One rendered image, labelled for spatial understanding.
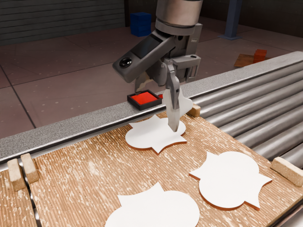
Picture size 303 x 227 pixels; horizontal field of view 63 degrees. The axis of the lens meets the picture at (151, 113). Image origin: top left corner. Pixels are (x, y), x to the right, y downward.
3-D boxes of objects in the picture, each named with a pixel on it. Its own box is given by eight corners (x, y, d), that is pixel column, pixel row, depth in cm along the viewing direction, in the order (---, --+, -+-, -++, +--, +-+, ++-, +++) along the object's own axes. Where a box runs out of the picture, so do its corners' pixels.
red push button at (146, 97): (130, 100, 74) (130, 96, 73) (147, 95, 77) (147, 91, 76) (140, 109, 70) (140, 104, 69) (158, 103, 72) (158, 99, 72)
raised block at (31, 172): (23, 165, 48) (19, 154, 46) (33, 161, 48) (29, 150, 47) (29, 185, 43) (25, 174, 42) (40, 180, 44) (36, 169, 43)
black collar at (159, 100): (126, 100, 74) (126, 95, 73) (148, 93, 78) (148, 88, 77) (140, 111, 69) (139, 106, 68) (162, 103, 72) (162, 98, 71)
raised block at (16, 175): (10, 171, 46) (6, 160, 45) (21, 167, 47) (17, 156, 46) (15, 192, 42) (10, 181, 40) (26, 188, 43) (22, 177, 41)
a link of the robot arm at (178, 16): (177, 1, 37) (148, -12, 42) (172, 31, 39) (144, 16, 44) (212, 1, 41) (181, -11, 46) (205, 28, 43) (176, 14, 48)
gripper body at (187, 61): (195, 84, 51) (210, 26, 44) (162, 93, 47) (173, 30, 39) (172, 68, 56) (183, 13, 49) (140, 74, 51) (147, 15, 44)
